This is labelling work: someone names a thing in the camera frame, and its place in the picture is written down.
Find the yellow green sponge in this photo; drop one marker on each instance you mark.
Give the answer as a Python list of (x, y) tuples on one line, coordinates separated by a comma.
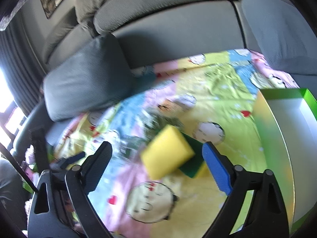
[(195, 167), (165, 153)]

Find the grey throw pillow left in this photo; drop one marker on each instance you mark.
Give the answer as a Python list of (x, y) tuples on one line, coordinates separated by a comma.
[(96, 77)]

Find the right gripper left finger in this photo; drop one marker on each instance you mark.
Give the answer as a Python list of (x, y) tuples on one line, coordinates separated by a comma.
[(47, 208)]

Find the green white cardboard box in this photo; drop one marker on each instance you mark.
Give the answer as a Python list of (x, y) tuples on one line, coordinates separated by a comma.
[(286, 122)]

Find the grey throw pillow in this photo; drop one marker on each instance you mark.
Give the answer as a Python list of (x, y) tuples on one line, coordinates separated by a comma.
[(96, 77), (283, 35)]

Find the grey throw pillow right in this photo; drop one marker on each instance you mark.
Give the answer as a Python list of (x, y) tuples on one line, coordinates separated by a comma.
[(283, 35)]

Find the colourful cartoon bed sheet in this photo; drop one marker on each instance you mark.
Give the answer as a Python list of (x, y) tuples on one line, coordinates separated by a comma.
[(157, 183)]

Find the grey sofa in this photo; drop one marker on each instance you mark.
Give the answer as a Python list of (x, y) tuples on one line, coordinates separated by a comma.
[(160, 35)]

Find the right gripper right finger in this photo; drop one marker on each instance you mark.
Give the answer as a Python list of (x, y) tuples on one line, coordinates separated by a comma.
[(267, 216)]

